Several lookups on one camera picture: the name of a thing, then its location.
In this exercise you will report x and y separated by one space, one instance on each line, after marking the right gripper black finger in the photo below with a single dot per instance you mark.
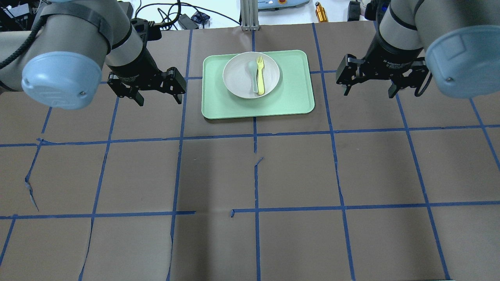
415 80
347 73

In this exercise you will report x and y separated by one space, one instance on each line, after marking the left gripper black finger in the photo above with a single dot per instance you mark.
131 93
174 84

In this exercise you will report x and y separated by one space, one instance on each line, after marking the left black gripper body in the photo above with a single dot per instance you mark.
134 67

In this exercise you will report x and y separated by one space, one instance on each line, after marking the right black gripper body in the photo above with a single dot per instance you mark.
390 55

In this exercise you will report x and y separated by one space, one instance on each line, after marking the white round plate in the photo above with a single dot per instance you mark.
237 79

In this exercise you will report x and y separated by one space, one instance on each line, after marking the pale green plastic spoon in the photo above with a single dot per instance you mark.
253 68

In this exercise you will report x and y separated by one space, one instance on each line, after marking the yellow plastic fork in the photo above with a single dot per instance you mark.
260 75

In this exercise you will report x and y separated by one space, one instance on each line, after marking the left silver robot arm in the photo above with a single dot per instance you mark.
59 61

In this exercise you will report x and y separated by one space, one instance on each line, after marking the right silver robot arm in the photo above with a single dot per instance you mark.
454 42

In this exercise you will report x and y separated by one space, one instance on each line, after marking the light green plastic tray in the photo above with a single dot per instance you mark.
293 95

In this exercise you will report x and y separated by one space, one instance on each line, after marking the aluminium frame post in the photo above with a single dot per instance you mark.
249 15

